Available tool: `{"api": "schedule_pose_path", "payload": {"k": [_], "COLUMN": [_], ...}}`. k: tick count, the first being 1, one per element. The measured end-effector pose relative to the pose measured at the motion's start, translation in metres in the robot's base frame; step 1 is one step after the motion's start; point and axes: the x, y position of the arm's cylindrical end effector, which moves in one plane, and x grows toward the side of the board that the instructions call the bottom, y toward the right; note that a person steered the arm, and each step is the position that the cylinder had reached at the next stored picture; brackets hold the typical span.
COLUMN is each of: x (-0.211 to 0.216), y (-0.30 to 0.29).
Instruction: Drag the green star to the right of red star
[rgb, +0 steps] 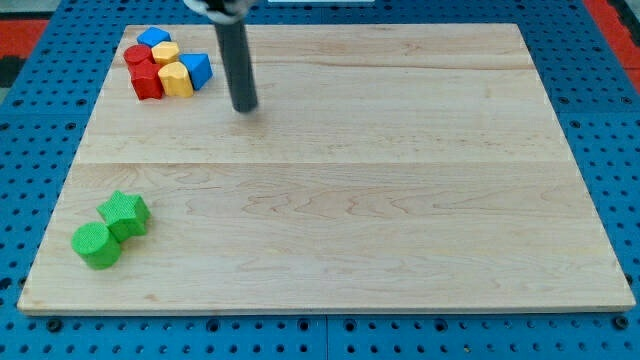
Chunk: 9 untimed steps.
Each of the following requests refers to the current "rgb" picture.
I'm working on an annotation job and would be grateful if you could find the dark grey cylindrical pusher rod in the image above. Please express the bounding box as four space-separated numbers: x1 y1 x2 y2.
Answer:
215 20 258 113

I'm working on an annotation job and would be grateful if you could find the yellow hexagon block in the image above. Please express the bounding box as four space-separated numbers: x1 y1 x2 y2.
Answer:
151 41 180 65

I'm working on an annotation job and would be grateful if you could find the green cylinder block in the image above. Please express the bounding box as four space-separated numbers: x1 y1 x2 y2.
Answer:
71 222 121 270

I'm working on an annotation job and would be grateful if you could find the blue cube block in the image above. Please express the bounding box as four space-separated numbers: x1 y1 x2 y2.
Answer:
136 26 171 47

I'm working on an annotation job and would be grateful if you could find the red cylinder block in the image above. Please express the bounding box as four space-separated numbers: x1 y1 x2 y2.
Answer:
123 44 154 67

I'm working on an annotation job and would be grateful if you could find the yellow heart block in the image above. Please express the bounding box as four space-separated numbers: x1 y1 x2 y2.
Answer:
158 62 194 98

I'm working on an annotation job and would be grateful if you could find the light wooden board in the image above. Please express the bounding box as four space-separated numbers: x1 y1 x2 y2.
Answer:
18 23 635 316

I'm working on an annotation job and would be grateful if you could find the blue triangle block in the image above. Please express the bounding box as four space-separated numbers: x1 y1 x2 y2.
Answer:
179 53 213 91

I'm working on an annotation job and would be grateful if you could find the red star block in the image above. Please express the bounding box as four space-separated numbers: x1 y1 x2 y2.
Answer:
129 60 164 100

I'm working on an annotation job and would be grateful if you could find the green star block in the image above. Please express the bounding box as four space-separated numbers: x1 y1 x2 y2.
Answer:
96 190 151 243

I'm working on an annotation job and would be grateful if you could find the white robot end-effector mount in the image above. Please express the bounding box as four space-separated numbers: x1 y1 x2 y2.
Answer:
183 0 256 24

